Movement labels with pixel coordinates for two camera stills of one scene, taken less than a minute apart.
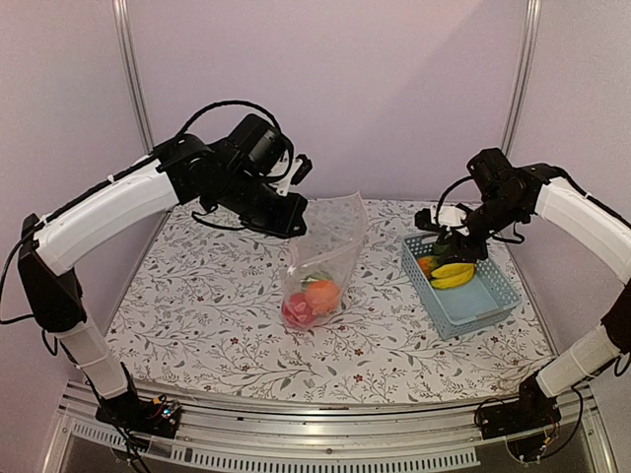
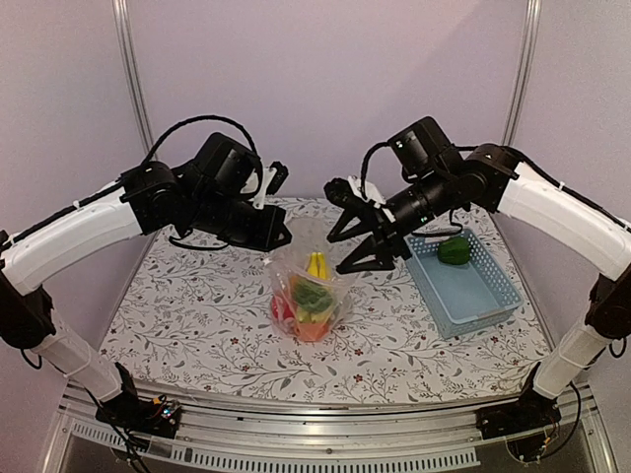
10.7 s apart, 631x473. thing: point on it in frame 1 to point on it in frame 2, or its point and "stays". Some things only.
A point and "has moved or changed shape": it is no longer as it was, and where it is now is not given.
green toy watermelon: x=314 y=278 to x=313 y=297
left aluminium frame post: x=130 y=72 stays
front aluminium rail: x=429 y=433 stays
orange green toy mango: x=427 y=263 to x=310 y=317
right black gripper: x=469 y=251 to x=381 y=243
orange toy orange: x=322 y=297 to x=311 y=332
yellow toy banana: x=454 y=275 to x=316 y=266
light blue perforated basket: x=486 y=301 stays
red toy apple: x=297 y=310 to x=283 y=310
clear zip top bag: x=326 y=263 has moved or changed shape
